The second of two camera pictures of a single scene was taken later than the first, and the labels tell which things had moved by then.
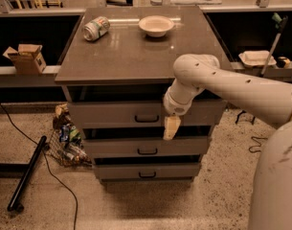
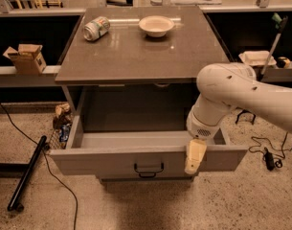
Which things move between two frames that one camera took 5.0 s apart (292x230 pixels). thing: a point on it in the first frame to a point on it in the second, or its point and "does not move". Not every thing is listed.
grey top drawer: [143, 114] to [131, 152]
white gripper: [172, 107] to [199, 128]
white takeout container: [256, 58] does not move
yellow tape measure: [282, 62] does not move
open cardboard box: [28, 57] does not move
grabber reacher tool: [280, 23] does not move
